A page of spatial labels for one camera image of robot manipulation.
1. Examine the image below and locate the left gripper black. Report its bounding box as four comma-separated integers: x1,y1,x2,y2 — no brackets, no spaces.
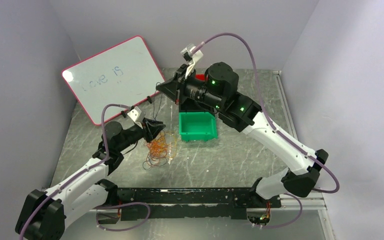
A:
116,116,165,152

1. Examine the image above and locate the whiteboard with pink frame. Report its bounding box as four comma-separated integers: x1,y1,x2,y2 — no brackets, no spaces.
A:
61,35,165,126

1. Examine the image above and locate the aluminium rail frame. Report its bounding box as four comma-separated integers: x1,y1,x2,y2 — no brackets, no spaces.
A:
26,187,327,240

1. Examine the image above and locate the orange thin cable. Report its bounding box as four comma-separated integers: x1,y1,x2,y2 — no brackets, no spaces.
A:
145,135,173,165

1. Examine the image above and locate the green plastic bin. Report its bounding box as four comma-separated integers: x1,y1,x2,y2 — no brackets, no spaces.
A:
179,111,218,142

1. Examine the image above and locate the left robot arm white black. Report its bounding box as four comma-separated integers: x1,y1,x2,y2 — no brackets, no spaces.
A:
15,118,166,240

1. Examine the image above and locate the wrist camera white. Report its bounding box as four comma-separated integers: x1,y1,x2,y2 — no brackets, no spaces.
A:
127,106,146,128
180,43,204,78

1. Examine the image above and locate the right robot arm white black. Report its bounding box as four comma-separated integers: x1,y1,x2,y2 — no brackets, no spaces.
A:
156,62,329,207

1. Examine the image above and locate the red plastic bin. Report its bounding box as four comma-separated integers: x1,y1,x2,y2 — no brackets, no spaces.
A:
195,74,206,81

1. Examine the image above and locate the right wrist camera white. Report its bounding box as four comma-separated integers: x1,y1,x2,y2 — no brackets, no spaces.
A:
180,43,204,78

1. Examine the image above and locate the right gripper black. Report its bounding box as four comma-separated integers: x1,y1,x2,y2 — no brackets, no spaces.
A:
156,63,224,110

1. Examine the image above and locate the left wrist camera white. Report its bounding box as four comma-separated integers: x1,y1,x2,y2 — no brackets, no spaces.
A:
127,106,146,128

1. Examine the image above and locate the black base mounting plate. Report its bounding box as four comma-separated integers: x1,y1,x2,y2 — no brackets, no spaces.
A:
100,187,282,221

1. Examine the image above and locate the black plastic bin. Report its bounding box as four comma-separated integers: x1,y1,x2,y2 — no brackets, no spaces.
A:
178,98,216,116

